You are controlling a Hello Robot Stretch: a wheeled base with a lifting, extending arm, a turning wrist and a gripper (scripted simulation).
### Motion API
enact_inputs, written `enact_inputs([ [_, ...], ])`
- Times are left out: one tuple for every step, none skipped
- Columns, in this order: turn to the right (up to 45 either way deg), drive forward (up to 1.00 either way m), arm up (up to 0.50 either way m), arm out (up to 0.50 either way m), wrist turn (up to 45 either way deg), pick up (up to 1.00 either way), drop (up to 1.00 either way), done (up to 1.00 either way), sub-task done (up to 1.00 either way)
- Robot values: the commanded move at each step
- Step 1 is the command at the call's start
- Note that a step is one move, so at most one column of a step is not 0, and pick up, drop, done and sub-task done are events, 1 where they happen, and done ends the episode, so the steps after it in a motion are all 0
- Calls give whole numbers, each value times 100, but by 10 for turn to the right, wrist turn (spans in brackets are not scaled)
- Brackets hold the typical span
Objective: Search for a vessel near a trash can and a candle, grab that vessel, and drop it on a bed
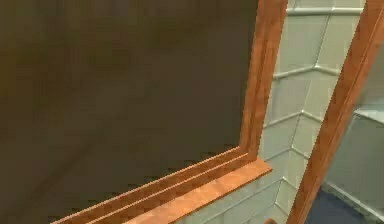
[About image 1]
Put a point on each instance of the wooden framed dark window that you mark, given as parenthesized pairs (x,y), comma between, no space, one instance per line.
(133,100)

